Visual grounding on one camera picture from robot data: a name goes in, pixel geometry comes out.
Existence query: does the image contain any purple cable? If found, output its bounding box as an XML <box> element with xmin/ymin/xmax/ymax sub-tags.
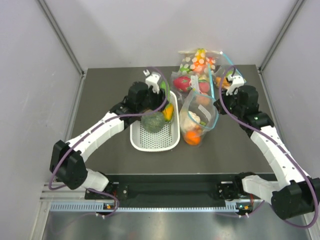
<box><xmin>47</xmin><ymin>66</ymin><xmax>171</xmax><ymax>217</ymax></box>
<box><xmin>218</xmin><ymin>65</ymin><xmax>319</xmax><ymax>230</ymax></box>

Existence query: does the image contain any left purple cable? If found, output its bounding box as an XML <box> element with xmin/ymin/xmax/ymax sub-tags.
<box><xmin>47</xmin><ymin>66</ymin><xmax>171</xmax><ymax>217</ymax></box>

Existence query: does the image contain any grey cable duct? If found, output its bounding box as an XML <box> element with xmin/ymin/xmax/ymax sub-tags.
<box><xmin>50</xmin><ymin>201</ymin><xmax>250</xmax><ymax>213</ymax></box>

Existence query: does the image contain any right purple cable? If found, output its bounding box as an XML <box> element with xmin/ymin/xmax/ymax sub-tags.
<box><xmin>218</xmin><ymin>65</ymin><xmax>319</xmax><ymax>230</ymax></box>

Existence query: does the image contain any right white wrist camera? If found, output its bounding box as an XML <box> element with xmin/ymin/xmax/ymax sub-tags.
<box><xmin>225</xmin><ymin>74</ymin><xmax>246</xmax><ymax>96</ymax></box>

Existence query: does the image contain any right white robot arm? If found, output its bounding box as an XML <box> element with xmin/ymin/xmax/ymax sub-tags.
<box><xmin>214</xmin><ymin>85</ymin><xmax>320</xmax><ymax>226</ymax></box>

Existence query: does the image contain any white fake cauliflower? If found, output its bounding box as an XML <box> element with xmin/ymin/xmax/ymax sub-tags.
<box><xmin>180</xmin><ymin>111</ymin><xmax>201</xmax><ymax>132</ymax></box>

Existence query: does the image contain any orange fake tangerine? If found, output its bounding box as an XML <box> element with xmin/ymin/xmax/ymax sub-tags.
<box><xmin>184</xmin><ymin>131</ymin><xmax>201</xmax><ymax>146</ymax></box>

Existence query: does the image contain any yellow orange fake mango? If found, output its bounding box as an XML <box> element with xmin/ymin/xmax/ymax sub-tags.
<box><xmin>162</xmin><ymin>103</ymin><xmax>175</xmax><ymax>123</ymax></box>

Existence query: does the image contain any polka dot fruit bag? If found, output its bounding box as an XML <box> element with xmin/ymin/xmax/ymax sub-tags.
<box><xmin>178</xmin><ymin>48</ymin><xmax>223</xmax><ymax>76</ymax></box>

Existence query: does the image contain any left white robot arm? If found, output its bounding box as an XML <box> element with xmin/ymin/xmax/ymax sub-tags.
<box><xmin>49</xmin><ymin>81</ymin><xmax>167</xmax><ymax>199</ymax></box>

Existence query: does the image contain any zip bag with dragon fruit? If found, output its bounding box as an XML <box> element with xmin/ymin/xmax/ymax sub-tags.
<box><xmin>170</xmin><ymin>71</ymin><xmax>215</xmax><ymax>105</ymax></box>

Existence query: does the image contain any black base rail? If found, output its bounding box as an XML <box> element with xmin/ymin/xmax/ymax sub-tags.
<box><xmin>83</xmin><ymin>173</ymin><xmax>273</xmax><ymax>202</ymax></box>

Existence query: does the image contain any clear zip bag with vegetables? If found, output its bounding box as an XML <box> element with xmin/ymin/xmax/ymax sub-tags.
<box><xmin>179</xmin><ymin>90</ymin><xmax>219</xmax><ymax>146</ymax></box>

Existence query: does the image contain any green fake cucumber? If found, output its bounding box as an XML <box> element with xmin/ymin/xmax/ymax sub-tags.
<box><xmin>160</xmin><ymin>80</ymin><xmax>170</xmax><ymax>95</ymax></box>

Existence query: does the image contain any small zip bag with oranges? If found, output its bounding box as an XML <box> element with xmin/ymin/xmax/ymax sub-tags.
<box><xmin>214</xmin><ymin>65</ymin><xmax>246</xmax><ymax>91</ymax></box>

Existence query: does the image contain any white perforated plastic basket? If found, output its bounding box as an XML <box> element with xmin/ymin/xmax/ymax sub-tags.
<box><xmin>130</xmin><ymin>91</ymin><xmax>180</xmax><ymax>152</ymax></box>

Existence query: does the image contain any green fake melon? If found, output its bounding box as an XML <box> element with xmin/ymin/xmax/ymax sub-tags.
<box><xmin>141</xmin><ymin>111</ymin><xmax>166</xmax><ymax>133</ymax></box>

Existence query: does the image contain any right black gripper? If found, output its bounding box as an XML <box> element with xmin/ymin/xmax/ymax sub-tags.
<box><xmin>213</xmin><ymin>88</ymin><xmax>244</xmax><ymax>118</ymax></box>

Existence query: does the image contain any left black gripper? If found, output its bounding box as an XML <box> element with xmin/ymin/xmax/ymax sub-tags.
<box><xmin>137</xmin><ymin>85</ymin><xmax>169</xmax><ymax>113</ymax></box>

